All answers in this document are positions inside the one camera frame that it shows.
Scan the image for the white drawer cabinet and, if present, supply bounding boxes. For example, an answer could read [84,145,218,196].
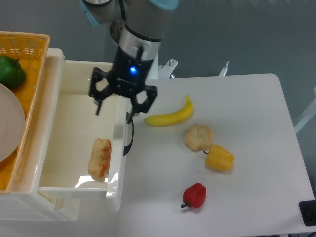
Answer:
[0,48,80,221]

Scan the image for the black drawer handle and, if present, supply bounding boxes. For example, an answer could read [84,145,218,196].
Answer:
[123,112,134,156]

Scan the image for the upper white drawer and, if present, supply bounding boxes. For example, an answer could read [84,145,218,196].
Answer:
[39,60,128,212]

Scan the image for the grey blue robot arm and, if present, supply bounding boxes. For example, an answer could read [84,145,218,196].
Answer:
[80,0,179,123]

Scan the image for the beige round plate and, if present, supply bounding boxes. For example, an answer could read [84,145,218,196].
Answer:
[0,84,25,161]

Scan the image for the yellow bell pepper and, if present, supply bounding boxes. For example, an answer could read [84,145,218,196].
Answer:
[203,145,235,171]

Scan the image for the red bell pepper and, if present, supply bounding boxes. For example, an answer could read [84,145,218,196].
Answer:
[181,183,206,209]

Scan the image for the black device at edge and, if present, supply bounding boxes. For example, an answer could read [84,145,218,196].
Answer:
[299,200,316,226]

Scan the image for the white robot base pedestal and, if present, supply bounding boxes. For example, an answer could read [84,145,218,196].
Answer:
[147,55,179,79]

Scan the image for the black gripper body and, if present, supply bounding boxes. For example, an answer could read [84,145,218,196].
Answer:
[88,46,157,113]

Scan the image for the yellow banana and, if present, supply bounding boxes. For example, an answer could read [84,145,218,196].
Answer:
[144,95,194,127]

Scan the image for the round bread roll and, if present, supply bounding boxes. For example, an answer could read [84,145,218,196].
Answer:
[184,124,213,151]

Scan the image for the yellow woven basket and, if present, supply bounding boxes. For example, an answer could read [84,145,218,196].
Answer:
[0,31,50,194]

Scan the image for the green bell pepper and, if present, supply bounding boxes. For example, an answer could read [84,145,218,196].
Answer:
[0,55,26,90]

